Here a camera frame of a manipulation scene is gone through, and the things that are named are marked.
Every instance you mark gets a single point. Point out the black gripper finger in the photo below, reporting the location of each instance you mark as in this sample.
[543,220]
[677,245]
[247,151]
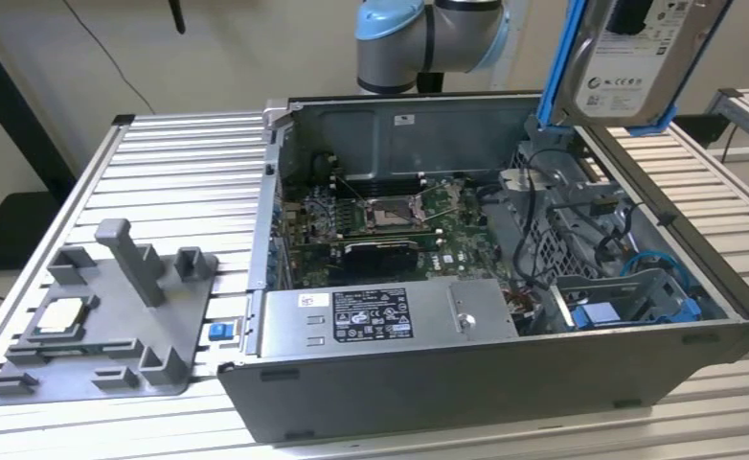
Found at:
[633,16]

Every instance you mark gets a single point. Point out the hard disk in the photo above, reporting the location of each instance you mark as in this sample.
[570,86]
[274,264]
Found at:
[623,81]

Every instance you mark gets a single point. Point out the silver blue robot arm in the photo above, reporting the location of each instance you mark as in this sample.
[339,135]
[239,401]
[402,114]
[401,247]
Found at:
[399,48]

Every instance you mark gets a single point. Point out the grey metal disk bay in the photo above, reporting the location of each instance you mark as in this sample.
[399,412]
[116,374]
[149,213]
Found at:
[642,292]

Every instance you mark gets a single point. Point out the black floor box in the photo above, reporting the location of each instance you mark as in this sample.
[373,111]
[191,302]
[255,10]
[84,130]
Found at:
[699,131]

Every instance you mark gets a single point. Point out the black RAM slot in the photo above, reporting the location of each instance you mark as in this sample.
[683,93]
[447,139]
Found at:
[381,178]

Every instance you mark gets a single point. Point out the green motherboard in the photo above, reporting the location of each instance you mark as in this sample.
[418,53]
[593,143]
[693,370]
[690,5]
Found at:
[457,239]

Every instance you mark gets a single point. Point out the CPU socket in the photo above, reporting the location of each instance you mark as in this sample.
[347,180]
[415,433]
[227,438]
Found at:
[386,215]

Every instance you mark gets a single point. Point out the black graphics card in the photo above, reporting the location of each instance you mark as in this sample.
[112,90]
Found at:
[377,261]

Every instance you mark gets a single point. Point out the silver power supply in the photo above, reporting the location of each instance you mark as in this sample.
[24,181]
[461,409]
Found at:
[425,306]

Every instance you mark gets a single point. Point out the grey open PC case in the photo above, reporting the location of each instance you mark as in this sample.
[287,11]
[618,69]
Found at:
[413,397]

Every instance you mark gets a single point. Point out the blue case latch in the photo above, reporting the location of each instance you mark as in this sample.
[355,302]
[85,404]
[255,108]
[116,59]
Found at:
[221,331]

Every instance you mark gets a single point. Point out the grey parts rack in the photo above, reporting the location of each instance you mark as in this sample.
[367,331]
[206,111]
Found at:
[125,330]

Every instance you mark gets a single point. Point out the silver CPU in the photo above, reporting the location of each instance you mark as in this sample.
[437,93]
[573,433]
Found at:
[60,314]

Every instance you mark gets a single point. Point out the black wall antenna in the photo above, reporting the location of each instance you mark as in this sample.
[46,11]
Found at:
[177,16]

